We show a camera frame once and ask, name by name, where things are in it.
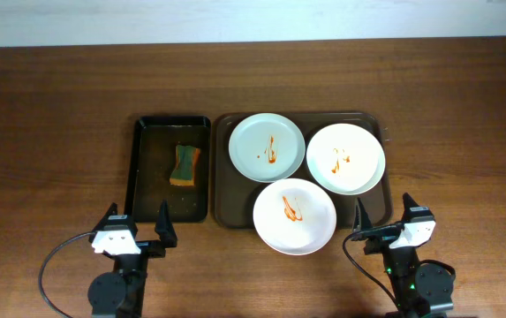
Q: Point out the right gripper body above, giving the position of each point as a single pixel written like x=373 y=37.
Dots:
x=381 y=244

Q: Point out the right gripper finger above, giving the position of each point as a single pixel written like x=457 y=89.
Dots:
x=411 y=208
x=361 y=219

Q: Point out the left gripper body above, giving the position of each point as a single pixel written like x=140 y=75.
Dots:
x=145 y=248

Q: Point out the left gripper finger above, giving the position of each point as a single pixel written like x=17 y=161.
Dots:
x=164 y=228
x=112 y=211

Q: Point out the white plate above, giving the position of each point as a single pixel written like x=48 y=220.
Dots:
x=345 y=159
x=294 y=216

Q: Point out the white plate front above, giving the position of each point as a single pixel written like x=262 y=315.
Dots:
x=294 y=216

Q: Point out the green and orange sponge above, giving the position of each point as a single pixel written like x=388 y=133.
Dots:
x=185 y=166

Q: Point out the pale blue plate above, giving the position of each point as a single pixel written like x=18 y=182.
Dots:
x=266 y=147

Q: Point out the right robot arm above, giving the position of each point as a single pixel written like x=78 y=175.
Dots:
x=420 y=288

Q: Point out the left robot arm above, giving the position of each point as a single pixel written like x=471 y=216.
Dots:
x=120 y=292

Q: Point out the small black tray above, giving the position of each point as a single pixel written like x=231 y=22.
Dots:
x=153 y=159

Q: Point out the brown plastic serving tray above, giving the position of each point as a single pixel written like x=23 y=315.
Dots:
x=234 y=194

